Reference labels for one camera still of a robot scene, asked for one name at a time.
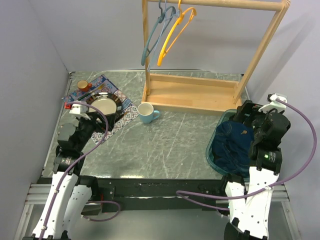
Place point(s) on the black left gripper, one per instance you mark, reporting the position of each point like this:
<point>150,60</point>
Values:
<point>99,126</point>

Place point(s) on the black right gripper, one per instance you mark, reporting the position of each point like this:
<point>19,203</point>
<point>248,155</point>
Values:
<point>249,107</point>

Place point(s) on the dark denim skirt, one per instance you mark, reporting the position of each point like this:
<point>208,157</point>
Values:
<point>230,147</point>

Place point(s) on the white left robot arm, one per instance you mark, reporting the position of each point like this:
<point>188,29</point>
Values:
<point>69,190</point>

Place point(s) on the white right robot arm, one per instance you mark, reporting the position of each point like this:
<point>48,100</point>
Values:
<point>249,207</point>

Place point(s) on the striped rim dinner plate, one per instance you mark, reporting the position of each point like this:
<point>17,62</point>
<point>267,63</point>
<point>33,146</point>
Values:
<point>107,103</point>

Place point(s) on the blue patterned placemat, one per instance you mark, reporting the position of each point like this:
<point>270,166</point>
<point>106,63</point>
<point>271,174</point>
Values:
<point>127,104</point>

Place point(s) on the orange small cup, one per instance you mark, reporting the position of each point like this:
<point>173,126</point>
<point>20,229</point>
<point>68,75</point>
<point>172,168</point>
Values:
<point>84,85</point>

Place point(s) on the light blue mug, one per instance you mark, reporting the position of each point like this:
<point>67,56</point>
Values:
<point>147,113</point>

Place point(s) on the teal plastic basket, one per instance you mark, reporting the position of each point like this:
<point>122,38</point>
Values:
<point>226,116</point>

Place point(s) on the wooden clothes rack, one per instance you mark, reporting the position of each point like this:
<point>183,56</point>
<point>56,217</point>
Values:
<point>204,95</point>

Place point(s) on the dark handled knife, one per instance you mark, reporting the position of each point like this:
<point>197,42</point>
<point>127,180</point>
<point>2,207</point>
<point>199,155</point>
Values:
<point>117,119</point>

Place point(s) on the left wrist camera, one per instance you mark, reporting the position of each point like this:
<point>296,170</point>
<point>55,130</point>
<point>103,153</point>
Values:
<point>78,110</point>

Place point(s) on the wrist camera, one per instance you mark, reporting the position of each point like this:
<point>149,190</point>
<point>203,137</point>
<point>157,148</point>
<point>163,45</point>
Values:
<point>274,104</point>
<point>78,110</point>

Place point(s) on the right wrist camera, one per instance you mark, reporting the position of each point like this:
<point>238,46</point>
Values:
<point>274,104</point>

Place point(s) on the green handled fork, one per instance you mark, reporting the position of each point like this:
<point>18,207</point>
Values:
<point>91,92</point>

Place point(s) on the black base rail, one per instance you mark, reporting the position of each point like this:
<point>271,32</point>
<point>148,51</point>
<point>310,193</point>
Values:
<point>142,194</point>

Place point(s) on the light blue wire hanger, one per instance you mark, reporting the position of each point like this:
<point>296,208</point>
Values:
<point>167,14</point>

